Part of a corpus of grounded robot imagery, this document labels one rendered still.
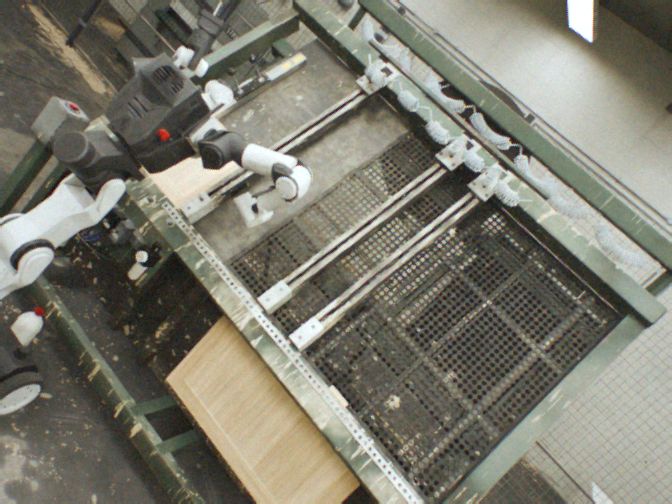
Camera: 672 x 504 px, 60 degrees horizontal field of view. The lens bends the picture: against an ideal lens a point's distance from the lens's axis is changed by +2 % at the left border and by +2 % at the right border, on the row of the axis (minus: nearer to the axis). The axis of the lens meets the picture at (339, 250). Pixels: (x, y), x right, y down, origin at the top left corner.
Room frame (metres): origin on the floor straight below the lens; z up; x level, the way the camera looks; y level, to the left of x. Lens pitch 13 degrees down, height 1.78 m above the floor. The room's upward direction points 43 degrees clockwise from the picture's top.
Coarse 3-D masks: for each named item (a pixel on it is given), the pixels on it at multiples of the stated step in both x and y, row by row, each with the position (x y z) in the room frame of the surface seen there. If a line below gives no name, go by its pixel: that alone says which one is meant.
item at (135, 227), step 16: (112, 208) 2.16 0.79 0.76; (128, 208) 2.24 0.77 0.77; (96, 224) 2.27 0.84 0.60; (112, 224) 2.13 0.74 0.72; (128, 224) 2.14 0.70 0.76; (144, 224) 2.21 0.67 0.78; (80, 240) 2.11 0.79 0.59; (112, 240) 2.11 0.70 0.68; (128, 240) 2.16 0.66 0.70; (144, 240) 2.18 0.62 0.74; (160, 240) 2.18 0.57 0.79; (128, 256) 2.20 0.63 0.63; (144, 256) 2.08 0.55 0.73; (160, 256) 2.15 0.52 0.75; (128, 272) 2.19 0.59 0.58; (144, 272) 2.17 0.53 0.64
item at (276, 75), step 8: (296, 56) 2.85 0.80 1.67; (304, 56) 2.85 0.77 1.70; (296, 64) 2.82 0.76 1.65; (304, 64) 2.86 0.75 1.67; (272, 72) 2.76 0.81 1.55; (280, 72) 2.77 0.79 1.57; (288, 72) 2.80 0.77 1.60; (272, 80) 2.74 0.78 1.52; (280, 80) 2.79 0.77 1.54; (264, 88) 2.73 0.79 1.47; (248, 96) 2.68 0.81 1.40; (216, 104) 2.60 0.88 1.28; (232, 104) 2.62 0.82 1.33; (240, 104) 2.67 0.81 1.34; (216, 112) 2.58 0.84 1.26; (224, 112) 2.61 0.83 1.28
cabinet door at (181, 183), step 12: (216, 120) 2.58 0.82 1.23; (144, 168) 2.37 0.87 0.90; (180, 168) 2.41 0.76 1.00; (192, 168) 2.42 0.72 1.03; (228, 168) 2.45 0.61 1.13; (156, 180) 2.35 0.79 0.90; (168, 180) 2.36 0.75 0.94; (180, 180) 2.38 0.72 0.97; (192, 180) 2.39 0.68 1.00; (204, 180) 2.40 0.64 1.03; (216, 180) 2.41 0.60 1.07; (168, 192) 2.33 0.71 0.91; (180, 192) 2.34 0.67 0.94; (192, 192) 2.35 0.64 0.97; (180, 204) 2.31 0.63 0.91
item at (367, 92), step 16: (384, 64) 2.82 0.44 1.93; (368, 80) 2.75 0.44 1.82; (352, 96) 2.73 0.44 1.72; (368, 96) 2.75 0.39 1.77; (336, 112) 2.68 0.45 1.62; (352, 112) 2.74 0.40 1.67; (304, 128) 2.58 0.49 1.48; (320, 128) 2.60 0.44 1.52; (288, 144) 2.54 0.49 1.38; (304, 144) 2.58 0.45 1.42; (240, 176) 2.40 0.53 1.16; (256, 176) 2.44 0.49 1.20; (208, 192) 2.31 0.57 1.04; (224, 192) 2.32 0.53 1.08; (192, 208) 2.25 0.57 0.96; (208, 208) 2.31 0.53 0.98
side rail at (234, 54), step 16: (288, 16) 2.97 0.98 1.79; (256, 32) 2.87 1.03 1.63; (272, 32) 2.92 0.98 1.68; (288, 32) 3.02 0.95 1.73; (224, 48) 2.78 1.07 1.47; (240, 48) 2.80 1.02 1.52; (256, 48) 2.90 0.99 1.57; (208, 64) 2.71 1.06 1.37; (224, 64) 2.78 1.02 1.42; (240, 64) 2.87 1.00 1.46; (192, 80) 2.68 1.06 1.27; (208, 80) 2.76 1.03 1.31
